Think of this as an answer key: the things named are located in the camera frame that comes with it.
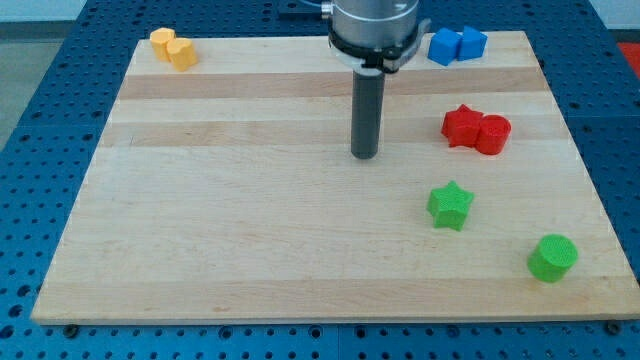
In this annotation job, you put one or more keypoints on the yellow heart block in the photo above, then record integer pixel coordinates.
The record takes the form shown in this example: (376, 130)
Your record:
(182, 54)

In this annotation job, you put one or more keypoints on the blue cube block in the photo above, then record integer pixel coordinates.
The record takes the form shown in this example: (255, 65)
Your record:
(472, 45)
(444, 46)

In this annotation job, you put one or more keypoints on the yellow hexagon block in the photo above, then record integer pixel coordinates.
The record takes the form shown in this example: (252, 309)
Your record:
(159, 40)

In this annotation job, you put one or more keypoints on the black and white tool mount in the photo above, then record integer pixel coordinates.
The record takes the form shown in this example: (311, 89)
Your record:
(386, 60)

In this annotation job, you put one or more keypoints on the red star block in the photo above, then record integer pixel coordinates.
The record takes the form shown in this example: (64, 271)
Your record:
(461, 126)

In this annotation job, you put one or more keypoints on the green star block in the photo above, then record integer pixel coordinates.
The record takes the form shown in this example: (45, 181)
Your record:
(449, 206)

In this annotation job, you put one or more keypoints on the green cylinder block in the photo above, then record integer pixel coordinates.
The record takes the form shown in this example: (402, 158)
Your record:
(552, 258)

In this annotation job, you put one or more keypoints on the blue cube block right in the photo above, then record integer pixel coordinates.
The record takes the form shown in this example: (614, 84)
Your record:
(472, 45)

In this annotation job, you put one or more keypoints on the blue cube block left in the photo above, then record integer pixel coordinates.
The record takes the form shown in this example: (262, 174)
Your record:
(444, 46)

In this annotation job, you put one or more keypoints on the red cylinder block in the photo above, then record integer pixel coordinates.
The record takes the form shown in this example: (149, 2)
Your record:
(494, 131)

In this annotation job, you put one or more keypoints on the wooden board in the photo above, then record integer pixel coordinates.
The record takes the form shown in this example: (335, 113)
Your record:
(227, 193)

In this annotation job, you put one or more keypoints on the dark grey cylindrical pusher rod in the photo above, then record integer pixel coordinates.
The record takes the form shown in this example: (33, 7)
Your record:
(367, 101)

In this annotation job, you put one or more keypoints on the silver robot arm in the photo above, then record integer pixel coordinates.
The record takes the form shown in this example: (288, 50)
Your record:
(374, 38)

